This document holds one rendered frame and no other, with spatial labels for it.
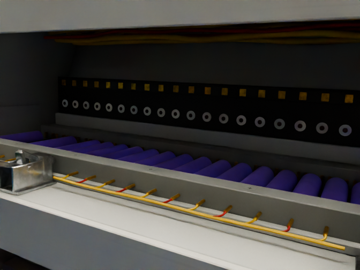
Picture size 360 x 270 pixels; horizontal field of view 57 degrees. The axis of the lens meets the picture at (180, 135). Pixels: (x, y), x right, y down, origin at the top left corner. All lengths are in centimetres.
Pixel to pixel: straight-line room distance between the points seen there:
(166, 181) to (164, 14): 13
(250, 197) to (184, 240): 5
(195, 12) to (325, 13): 9
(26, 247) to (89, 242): 7
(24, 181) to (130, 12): 16
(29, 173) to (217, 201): 16
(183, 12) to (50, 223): 18
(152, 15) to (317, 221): 19
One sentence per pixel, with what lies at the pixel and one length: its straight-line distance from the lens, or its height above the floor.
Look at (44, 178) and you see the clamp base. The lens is 32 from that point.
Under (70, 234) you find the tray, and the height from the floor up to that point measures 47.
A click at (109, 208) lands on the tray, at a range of 26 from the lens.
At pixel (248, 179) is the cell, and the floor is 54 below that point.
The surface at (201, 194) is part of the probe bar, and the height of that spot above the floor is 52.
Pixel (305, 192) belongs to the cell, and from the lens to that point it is 26.
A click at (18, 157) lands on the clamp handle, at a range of 31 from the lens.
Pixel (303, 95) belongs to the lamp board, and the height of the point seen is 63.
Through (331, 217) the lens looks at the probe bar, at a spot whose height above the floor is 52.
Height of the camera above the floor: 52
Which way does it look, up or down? 9 degrees up
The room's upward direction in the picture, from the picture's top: 12 degrees clockwise
